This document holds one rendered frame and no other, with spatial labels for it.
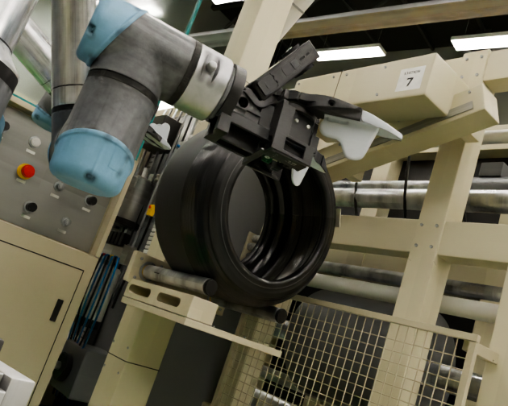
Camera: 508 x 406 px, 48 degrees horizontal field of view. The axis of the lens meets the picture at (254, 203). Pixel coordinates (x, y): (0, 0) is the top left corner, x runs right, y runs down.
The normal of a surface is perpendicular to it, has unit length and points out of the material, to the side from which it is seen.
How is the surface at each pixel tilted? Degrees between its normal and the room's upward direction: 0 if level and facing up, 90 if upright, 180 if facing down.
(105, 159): 92
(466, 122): 162
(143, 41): 92
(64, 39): 105
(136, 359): 90
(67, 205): 90
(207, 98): 129
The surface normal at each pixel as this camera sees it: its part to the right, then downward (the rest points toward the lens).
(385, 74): -0.70, -0.40
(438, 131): -0.11, 0.88
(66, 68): -0.33, -0.06
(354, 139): -0.07, -0.38
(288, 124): 0.47, -0.20
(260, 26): 0.63, 0.03
